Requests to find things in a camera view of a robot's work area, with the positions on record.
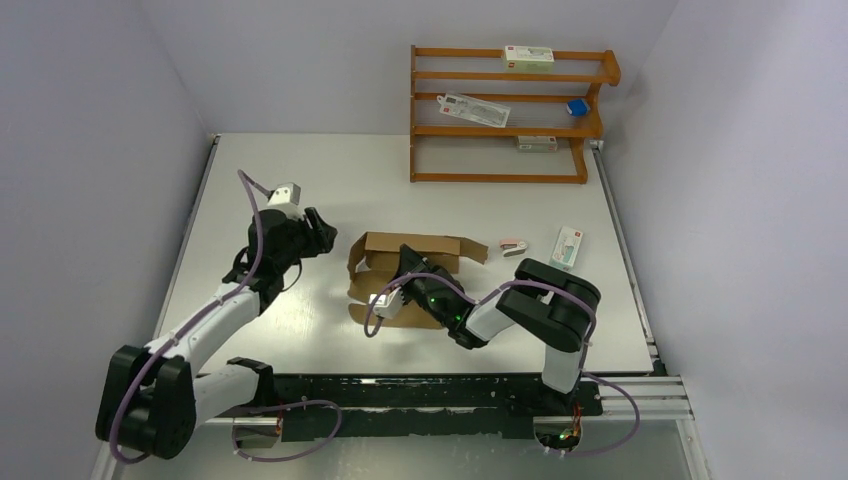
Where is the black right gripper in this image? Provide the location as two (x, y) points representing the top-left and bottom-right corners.
(387, 244), (451, 328)

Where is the brown cardboard box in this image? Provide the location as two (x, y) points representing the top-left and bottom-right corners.
(347, 232), (489, 325)

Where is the orange wooden shelf rack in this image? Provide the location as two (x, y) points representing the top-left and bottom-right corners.
(409, 46), (621, 184)

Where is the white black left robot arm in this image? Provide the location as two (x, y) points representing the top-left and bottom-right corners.
(95, 207), (338, 461)

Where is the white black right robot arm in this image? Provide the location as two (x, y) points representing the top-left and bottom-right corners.
(393, 244), (601, 414)

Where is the white flat box bottom shelf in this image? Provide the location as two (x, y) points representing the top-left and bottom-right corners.
(516, 136), (559, 153)

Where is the white green box top shelf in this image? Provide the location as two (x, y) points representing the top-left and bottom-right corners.
(502, 45), (555, 74)

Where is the clear plastic packet on shelf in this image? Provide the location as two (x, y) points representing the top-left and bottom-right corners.
(436, 93), (511, 128)

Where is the blue small object on shelf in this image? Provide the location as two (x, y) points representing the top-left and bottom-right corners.
(566, 98), (591, 118)

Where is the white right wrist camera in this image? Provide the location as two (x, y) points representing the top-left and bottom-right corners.
(369, 290), (404, 319)

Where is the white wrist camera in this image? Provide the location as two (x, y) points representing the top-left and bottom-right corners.
(266, 182), (302, 219)
(369, 290), (404, 319)

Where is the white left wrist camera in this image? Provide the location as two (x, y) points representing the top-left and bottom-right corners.
(266, 182), (302, 219)

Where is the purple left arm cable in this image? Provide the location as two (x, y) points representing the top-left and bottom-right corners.
(107, 169), (343, 465)

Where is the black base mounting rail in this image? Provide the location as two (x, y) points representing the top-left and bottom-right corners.
(224, 373), (602, 442)

